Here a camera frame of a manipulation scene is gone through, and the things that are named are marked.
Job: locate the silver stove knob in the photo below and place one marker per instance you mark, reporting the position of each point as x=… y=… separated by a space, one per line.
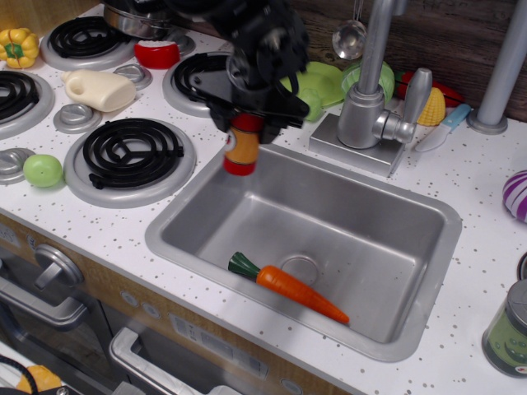
x=77 y=118
x=137 y=74
x=12 y=162

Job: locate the silver toy sink basin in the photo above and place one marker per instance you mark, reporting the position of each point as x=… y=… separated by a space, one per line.
x=378 y=252

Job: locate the yellow toy at bottom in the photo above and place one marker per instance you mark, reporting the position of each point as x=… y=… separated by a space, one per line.
x=44 y=378

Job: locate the purple striped toy onion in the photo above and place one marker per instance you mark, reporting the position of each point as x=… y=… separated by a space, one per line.
x=514 y=195

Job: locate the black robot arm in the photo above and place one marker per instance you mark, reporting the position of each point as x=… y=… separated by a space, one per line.
x=238 y=13

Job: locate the grey oven handle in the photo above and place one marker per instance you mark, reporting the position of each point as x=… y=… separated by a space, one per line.
x=65 y=316
x=165 y=368

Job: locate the silver stove knob middle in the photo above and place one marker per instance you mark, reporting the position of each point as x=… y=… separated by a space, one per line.
x=77 y=118

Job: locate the silver toy faucet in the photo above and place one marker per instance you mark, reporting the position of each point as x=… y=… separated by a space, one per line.
x=366 y=135

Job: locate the green toy cabbage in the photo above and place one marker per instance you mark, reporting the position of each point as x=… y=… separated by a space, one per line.
x=351 y=76

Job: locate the cream toy detergent bottle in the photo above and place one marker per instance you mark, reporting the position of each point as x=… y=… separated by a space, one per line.
x=103 y=91

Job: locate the yellow toy corn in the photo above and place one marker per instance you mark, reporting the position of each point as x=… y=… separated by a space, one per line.
x=434 y=110

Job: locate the grey left oven handle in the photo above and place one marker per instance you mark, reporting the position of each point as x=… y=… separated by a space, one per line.
x=65 y=316

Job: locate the hanging steel ladle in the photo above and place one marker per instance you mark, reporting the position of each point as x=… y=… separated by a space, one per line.
x=349 y=38

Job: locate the silver oven dial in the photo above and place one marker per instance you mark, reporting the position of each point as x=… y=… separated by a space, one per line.
x=57 y=266

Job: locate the black burner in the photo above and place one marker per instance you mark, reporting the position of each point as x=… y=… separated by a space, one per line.
x=178 y=92
x=86 y=43
x=129 y=163
x=26 y=100

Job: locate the grey vertical post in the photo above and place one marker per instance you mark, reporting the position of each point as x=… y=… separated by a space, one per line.
x=490 y=117

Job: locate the back left black burner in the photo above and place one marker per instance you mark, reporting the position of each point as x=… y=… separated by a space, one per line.
x=86 y=43

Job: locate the silver stove knob lower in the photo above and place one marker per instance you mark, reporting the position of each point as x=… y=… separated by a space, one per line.
x=12 y=162

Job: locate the green labelled toy can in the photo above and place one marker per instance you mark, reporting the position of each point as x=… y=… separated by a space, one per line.
x=504 y=341

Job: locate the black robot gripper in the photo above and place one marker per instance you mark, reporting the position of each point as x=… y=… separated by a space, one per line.
x=263 y=55

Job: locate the green toy apple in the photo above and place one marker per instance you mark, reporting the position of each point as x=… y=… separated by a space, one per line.
x=43 y=171

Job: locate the yellow toy bell pepper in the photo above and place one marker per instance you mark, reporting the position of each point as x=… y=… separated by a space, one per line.
x=19 y=48

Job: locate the back right black burner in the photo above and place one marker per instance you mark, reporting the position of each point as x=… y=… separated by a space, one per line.
x=178 y=92

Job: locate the front left black burner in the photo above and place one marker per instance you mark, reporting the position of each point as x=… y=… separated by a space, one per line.
x=26 y=100

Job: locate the silver stove knob upper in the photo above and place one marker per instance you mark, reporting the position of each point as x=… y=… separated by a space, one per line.
x=137 y=74

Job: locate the blue handled toy knife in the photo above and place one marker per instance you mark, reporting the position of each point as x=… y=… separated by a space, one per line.
x=440 y=133

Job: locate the grey right oven handle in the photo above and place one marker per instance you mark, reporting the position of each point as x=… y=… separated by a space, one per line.
x=165 y=368

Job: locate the orange toy carrot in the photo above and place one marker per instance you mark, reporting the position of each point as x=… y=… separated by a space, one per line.
x=284 y=284

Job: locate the red ketchup bottle toy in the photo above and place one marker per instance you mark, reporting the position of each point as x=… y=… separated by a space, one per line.
x=242 y=144

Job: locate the steel toy pot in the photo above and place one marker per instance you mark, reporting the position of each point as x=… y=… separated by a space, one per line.
x=149 y=20

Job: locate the red toy pepper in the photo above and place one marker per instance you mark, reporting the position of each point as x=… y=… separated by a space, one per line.
x=402 y=79

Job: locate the front right black burner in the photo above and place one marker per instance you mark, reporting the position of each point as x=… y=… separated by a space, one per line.
x=129 y=163

